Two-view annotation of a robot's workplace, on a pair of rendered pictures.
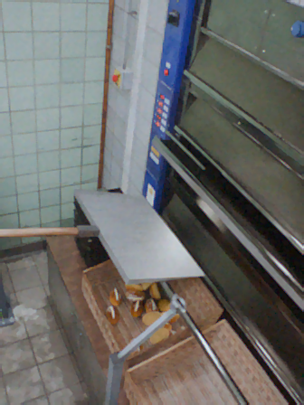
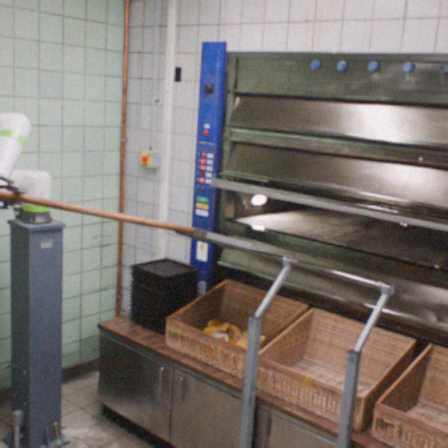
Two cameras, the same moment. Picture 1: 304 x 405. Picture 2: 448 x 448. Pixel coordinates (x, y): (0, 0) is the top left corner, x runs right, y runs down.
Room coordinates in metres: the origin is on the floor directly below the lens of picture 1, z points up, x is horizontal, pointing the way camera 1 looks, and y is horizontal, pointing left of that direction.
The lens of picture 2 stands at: (-1.47, 0.93, 1.86)
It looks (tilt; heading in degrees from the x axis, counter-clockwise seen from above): 12 degrees down; 342
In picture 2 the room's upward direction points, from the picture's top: 4 degrees clockwise
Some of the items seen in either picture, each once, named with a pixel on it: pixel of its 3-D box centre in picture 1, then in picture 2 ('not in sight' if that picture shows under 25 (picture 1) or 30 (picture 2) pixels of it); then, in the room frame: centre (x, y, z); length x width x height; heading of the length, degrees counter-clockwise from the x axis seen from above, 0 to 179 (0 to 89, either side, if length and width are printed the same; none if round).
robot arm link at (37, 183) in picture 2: not in sight; (34, 190); (1.61, 0.95, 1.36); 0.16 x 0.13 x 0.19; 73
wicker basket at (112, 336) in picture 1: (147, 299); (236, 325); (1.34, -0.04, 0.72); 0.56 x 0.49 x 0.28; 33
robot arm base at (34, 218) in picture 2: not in sight; (30, 213); (1.66, 0.97, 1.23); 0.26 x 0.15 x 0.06; 30
